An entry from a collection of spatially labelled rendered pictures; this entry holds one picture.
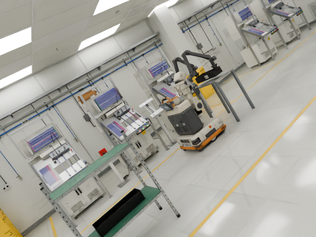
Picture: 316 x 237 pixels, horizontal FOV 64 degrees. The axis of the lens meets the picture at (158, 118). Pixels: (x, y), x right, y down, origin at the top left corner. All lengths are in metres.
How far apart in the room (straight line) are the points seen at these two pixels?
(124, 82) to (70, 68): 1.46
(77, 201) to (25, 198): 1.86
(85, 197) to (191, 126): 2.38
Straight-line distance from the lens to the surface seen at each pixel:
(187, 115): 3.97
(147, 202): 2.69
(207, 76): 4.53
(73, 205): 5.01
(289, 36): 9.32
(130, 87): 7.19
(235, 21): 8.12
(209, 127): 4.12
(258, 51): 8.10
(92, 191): 5.04
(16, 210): 6.64
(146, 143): 5.33
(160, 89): 5.73
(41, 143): 5.03
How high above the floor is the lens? 1.36
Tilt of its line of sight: 8 degrees down
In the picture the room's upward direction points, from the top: 33 degrees counter-clockwise
